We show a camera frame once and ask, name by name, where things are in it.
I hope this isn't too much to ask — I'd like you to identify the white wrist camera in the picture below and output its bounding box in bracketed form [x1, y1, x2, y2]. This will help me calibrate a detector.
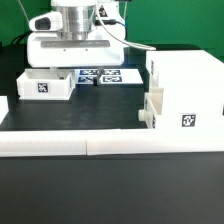
[29, 11, 63, 32]

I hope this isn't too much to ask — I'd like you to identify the white drawer tray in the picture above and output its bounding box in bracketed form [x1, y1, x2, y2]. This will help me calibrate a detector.
[16, 69, 75, 100]
[138, 93, 163, 129]

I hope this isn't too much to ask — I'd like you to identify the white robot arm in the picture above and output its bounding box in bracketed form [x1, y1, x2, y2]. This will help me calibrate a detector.
[27, 0, 127, 84]

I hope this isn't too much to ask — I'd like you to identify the white side wall bar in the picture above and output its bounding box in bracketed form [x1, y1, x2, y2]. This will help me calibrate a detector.
[0, 96, 9, 124]

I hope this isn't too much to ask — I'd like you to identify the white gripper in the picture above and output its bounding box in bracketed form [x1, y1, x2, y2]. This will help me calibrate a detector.
[27, 32, 124, 86]

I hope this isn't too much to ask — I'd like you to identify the white front wall bar right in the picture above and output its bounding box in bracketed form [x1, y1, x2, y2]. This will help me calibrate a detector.
[86, 129, 224, 155]

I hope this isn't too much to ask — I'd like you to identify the white marker tag sheet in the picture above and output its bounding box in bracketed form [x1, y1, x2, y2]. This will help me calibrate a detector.
[75, 69, 143, 85]

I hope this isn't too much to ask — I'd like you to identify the black cable bundle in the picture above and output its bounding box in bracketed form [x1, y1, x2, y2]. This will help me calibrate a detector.
[10, 31, 32, 46]

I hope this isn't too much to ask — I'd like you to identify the white drawer cabinet box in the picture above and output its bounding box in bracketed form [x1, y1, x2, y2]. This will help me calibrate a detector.
[145, 50, 224, 130]

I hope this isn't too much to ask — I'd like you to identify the white front drawer tray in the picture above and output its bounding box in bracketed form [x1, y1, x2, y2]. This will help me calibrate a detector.
[138, 93, 163, 129]

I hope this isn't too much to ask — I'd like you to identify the white thin cable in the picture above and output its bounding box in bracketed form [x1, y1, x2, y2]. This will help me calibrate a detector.
[17, 0, 32, 24]

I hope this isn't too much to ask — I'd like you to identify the white front wall bar left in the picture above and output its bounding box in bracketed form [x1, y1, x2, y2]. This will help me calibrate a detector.
[0, 131, 87, 157]

